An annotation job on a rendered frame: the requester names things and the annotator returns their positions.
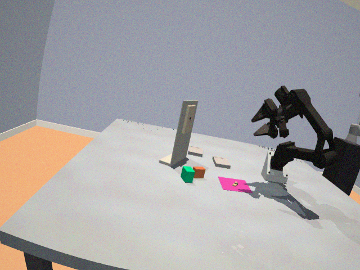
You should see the pink square marked zone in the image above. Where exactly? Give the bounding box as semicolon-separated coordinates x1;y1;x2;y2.
219;177;252;193

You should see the green block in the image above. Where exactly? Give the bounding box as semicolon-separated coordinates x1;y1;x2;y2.
181;166;195;183

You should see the brown and orange block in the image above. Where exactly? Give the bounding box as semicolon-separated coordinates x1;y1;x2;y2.
193;166;206;178

